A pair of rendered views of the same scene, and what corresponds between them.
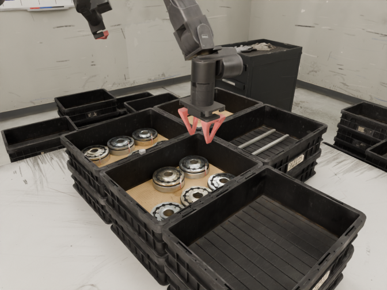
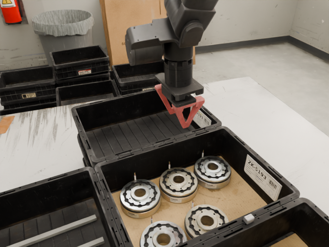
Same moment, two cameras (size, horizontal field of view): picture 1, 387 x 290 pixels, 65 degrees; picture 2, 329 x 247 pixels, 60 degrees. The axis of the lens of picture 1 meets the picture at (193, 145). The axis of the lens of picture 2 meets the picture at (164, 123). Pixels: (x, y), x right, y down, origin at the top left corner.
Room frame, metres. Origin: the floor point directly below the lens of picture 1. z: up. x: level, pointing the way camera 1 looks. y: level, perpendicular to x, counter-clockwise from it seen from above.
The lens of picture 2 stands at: (1.22, 0.10, 1.42)
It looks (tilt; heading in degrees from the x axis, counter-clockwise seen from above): 35 degrees down; 196
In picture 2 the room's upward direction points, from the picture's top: straight up
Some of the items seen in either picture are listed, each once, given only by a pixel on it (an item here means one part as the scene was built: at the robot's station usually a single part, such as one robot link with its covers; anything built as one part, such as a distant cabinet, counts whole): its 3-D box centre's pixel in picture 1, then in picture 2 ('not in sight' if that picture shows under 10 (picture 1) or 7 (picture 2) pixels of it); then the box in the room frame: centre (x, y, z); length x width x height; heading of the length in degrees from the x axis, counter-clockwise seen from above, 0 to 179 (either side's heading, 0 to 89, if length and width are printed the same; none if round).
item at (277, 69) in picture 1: (252, 97); not in sight; (2.60, -0.53, 0.45); 0.60 x 0.45 x 0.90; 125
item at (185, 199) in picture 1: (197, 197); (178, 181); (0.69, -0.01, 0.86); 0.10 x 0.10 x 0.01
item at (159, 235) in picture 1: (183, 184); (190, 196); (0.74, 0.03, 0.87); 0.40 x 0.30 x 0.11; 132
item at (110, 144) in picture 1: (120, 142); not in sight; (1.02, 0.28, 0.86); 0.10 x 0.10 x 0.01
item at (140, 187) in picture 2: (223, 181); (140, 193); (0.77, -0.10, 0.86); 0.05 x 0.05 x 0.01
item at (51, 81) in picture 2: not in sight; (32, 96); (-0.37, -1.43, 0.31); 0.40 x 0.30 x 0.34; 125
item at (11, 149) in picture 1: (49, 161); not in sight; (1.64, 0.93, 0.37); 0.40 x 0.30 x 0.45; 125
